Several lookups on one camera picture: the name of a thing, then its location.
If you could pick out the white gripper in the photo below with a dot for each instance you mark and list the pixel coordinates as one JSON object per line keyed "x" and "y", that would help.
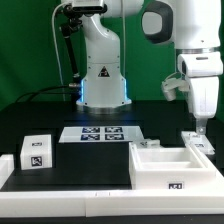
{"x": 204, "y": 97}

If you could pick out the white cabinet door panel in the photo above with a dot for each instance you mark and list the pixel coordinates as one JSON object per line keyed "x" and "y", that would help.
{"x": 199, "y": 141}
{"x": 147, "y": 143}

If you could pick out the white cabinet body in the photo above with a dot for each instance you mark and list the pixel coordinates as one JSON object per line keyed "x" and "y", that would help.
{"x": 169, "y": 168}

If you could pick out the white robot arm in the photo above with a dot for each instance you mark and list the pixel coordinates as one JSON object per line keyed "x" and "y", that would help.
{"x": 192, "y": 26}

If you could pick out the white cabinet top block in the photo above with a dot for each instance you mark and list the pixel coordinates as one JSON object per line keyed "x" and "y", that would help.
{"x": 36, "y": 152}

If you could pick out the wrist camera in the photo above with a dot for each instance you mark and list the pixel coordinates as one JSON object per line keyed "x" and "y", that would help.
{"x": 171, "y": 84}

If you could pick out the white marker base plate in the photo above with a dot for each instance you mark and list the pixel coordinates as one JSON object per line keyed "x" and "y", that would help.
{"x": 101, "y": 134}

